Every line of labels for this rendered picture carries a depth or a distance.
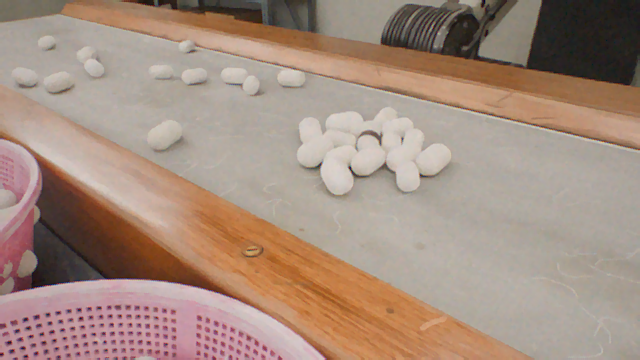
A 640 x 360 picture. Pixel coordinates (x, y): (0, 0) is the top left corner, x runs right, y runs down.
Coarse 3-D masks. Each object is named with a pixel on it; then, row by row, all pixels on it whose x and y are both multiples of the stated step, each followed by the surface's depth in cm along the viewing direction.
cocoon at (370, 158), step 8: (360, 152) 35; (368, 152) 35; (376, 152) 35; (384, 152) 36; (352, 160) 35; (360, 160) 35; (368, 160) 35; (376, 160) 35; (384, 160) 36; (352, 168) 35; (360, 168) 35; (368, 168) 35; (376, 168) 36
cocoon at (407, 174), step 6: (402, 162) 34; (408, 162) 34; (402, 168) 34; (408, 168) 33; (414, 168) 34; (396, 174) 34; (402, 174) 33; (408, 174) 33; (414, 174) 33; (402, 180) 33; (408, 180) 33; (414, 180) 33; (402, 186) 33; (408, 186) 33; (414, 186) 33
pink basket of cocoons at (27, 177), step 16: (0, 144) 35; (16, 144) 35; (0, 160) 36; (16, 160) 34; (32, 160) 32; (0, 176) 36; (16, 176) 35; (32, 176) 30; (16, 192) 35; (32, 192) 29; (16, 208) 27; (32, 208) 28; (0, 224) 26; (16, 224) 26; (32, 224) 31; (0, 240) 25; (16, 240) 28; (32, 240) 32; (0, 256) 26; (16, 256) 28; (0, 272) 27; (16, 272) 29; (16, 288) 29; (16, 320) 31
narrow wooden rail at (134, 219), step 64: (0, 128) 39; (64, 128) 39; (64, 192) 33; (128, 192) 29; (192, 192) 29; (128, 256) 29; (192, 256) 24; (256, 256) 24; (320, 256) 24; (320, 320) 20; (384, 320) 20; (448, 320) 20
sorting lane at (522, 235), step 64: (0, 64) 66; (64, 64) 66; (128, 64) 66; (192, 64) 65; (256, 64) 65; (128, 128) 45; (192, 128) 45; (256, 128) 44; (448, 128) 44; (512, 128) 44; (256, 192) 34; (320, 192) 34; (384, 192) 34; (448, 192) 34; (512, 192) 33; (576, 192) 33; (384, 256) 27; (448, 256) 27; (512, 256) 27; (576, 256) 27; (512, 320) 23; (576, 320) 23
